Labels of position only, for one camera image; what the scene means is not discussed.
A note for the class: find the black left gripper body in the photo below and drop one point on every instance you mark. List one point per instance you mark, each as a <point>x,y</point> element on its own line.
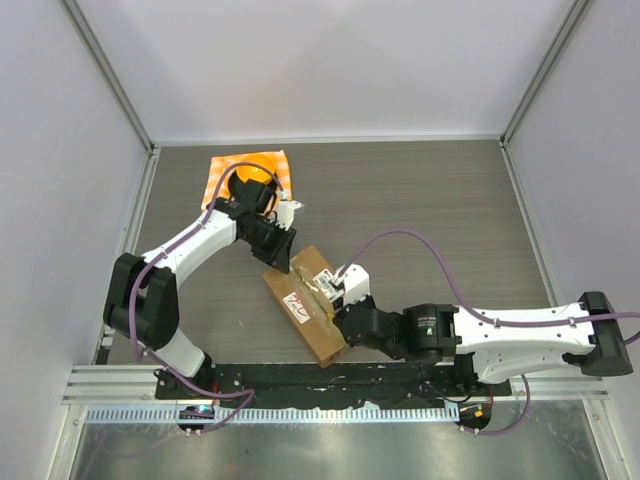
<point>265,234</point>

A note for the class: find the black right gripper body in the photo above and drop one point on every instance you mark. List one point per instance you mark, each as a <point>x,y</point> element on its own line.
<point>367,303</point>

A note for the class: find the brown cardboard express box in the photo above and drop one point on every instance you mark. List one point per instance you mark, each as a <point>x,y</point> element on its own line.
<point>306,296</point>

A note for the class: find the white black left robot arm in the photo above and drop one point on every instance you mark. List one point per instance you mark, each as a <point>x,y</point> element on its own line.
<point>142,302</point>

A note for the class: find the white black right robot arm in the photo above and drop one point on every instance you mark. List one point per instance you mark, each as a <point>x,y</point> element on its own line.
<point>488,347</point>

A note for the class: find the orange bowl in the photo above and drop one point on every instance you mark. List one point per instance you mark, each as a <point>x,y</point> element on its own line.
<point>257,166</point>

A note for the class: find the orange checkered cloth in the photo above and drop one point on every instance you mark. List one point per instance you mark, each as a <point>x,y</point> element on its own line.
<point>276,161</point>

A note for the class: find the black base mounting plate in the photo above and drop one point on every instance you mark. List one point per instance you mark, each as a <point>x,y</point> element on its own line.
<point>388,385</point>

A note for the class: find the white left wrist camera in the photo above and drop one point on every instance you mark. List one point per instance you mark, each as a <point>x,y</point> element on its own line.
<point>285,211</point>

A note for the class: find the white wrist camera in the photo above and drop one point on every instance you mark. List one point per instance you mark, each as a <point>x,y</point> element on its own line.
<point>352,286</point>
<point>285,211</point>

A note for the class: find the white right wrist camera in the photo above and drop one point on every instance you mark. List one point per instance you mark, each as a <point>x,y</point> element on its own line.
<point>352,286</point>

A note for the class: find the white slotted cable duct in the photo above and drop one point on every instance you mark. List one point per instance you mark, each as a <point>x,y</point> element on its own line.
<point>200,414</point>

